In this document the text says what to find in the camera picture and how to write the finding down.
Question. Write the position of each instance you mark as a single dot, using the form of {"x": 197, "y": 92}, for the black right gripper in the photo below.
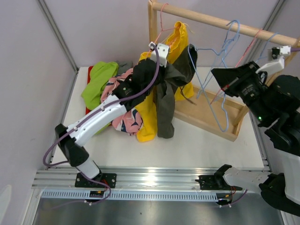
{"x": 225, "y": 77}

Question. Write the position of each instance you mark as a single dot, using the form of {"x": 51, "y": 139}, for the blue hanger of grey shorts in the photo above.
{"x": 264, "y": 47}

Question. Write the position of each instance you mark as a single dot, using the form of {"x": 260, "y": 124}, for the dark olive shorts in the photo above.
{"x": 175, "y": 75}

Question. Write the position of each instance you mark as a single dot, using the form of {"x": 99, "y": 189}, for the blue hanger of olive shorts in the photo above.
{"x": 208, "y": 84}

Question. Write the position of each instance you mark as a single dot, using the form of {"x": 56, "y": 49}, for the pink hanger of green shorts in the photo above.
{"x": 246, "y": 51}

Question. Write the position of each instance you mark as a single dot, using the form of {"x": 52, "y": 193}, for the pink hanger of yellow shorts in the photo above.
{"x": 161, "y": 25}

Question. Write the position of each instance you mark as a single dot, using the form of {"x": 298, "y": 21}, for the yellow shorts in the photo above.
{"x": 177, "y": 41}

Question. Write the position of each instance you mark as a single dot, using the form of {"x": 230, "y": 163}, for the grey shorts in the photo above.
{"x": 124, "y": 66}

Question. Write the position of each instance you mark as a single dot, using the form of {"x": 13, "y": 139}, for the lime green shorts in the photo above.
{"x": 100, "y": 74}

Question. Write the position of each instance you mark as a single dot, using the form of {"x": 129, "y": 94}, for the blue hanger of patterned shorts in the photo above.
{"x": 227, "y": 42}

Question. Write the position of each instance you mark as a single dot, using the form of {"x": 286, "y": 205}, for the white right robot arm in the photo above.
{"x": 276, "y": 108}

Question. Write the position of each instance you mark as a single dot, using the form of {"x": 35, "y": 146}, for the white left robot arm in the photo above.
{"x": 128, "y": 94}

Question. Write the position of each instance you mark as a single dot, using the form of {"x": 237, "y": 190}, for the wooden clothes rack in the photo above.
{"x": 200, "y": 115}

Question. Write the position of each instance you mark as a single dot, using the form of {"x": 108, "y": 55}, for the red plastic tray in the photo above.
{"x": 88, "y": 92}

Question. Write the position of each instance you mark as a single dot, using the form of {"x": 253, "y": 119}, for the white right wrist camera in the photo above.
{"x": 276, "y": 60}

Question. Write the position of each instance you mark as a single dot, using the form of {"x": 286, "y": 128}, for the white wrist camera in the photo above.
{"x": 159, "y": 53}
{"x": 276, "y": 60}

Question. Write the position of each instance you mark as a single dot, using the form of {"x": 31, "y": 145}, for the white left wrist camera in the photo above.
{"x": 159, "y": 53}

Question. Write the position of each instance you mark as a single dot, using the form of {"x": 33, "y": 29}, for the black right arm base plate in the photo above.
{"x": 210, "y": 182}

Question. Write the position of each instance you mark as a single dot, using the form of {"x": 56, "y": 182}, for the aluminium mounting rail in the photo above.
{"x": 126, "y": 178}

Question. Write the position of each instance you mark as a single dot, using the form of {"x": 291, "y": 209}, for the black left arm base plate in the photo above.
{"x": 100, "y": 181}

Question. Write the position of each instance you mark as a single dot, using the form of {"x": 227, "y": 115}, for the grey aluminium frame post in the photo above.
{"x": 57, "y": 33}

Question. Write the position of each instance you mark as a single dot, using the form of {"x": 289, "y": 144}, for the grey slotted cable duct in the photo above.
{"x": 132, "y": 195}

